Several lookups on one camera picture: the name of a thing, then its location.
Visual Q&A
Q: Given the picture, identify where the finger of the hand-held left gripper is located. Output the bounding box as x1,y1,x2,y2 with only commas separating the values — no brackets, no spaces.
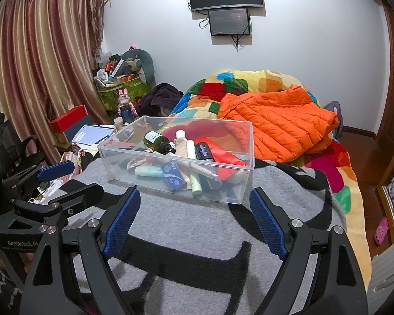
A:
0,160,75,193
10,183,105,227

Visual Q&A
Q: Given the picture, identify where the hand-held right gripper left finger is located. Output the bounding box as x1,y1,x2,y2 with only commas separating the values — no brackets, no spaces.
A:
20,186,142,315

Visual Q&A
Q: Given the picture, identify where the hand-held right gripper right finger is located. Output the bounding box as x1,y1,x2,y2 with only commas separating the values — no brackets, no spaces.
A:
250,187,370,315

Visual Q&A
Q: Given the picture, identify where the mint green tube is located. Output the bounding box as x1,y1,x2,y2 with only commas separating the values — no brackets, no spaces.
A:
134,166,165,177

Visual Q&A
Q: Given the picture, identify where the clear plastic storage box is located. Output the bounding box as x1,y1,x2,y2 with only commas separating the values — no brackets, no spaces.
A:
97,115,254,206

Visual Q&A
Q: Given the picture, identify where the red foil pouch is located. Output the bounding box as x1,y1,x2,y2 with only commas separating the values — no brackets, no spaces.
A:
194,136,250,181

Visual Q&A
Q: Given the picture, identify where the person's left forearm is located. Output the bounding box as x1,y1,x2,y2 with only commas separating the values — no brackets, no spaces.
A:
0,259,23,306

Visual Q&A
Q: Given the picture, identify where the pink transparent bag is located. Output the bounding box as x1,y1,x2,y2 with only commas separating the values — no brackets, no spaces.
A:
60,151,83,184

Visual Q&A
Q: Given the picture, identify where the blue white notebook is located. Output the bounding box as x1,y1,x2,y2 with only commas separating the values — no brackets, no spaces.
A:
71,124,116,146

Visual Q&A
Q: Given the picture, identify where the red gift box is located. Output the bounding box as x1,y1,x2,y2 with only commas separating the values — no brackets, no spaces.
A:
50,105,87,133

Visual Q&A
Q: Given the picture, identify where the black office chair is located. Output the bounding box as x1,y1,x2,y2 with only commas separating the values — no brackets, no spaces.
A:
3,118,48,174

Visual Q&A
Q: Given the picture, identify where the small cardboard box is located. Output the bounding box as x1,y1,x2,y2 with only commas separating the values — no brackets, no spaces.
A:
162,161,188,191

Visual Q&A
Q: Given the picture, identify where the grey black patterned blanket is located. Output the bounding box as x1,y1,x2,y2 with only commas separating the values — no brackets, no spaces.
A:
62,157,349,315

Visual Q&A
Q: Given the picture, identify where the light green tube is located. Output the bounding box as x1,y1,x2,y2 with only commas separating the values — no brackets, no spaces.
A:
189,167,203,194

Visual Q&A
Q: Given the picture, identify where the pale pink tube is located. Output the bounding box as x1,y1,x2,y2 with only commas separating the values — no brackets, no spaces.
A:
190,163,217,178

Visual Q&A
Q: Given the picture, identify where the dark green glass bottle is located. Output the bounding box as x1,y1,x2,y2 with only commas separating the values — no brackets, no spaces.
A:
144,131,177,155

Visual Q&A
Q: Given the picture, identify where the green storage box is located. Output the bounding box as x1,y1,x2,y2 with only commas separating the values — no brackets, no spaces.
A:
96,79,153,112

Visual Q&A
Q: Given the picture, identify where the bunny topped bottle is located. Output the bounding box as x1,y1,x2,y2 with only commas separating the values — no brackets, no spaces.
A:
118,88,135,123

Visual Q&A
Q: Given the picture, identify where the beige bottle with white cap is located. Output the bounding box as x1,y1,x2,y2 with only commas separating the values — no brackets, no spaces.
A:
175,129,188,158

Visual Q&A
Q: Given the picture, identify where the black tube with script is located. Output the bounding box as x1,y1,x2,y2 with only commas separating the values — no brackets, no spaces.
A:
195,142,216,164

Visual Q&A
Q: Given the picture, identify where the orange puffer jacket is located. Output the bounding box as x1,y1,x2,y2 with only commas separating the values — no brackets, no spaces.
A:
217,85,339,163

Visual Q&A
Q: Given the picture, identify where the pink clog shoe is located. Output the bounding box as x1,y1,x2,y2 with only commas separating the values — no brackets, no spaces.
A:
374,217,390,246

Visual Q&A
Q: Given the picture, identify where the striped curtain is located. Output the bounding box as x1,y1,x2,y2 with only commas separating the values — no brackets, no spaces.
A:
0,0,114,165

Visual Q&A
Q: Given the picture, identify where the pile of desk clutter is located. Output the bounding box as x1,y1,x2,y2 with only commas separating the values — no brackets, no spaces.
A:
94,49,142,86

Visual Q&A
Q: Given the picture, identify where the dark purple cloth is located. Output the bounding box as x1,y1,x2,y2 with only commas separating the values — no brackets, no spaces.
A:
137,83,184,117

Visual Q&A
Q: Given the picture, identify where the grey backpack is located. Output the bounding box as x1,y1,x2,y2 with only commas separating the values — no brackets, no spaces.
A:
323,101,344,138

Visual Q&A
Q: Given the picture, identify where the white ribbed panel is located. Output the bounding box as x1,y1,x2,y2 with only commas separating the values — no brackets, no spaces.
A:
368,236,394,306

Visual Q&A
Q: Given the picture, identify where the grey green plush toy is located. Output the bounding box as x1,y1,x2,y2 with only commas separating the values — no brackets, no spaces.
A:
121,49,156,86

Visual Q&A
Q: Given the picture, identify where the colourful patchwork quilt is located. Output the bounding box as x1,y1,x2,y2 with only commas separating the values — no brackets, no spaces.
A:
169,70,371,289

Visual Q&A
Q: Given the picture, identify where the black cable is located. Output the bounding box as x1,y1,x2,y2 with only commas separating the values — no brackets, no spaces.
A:
231,34,247,52

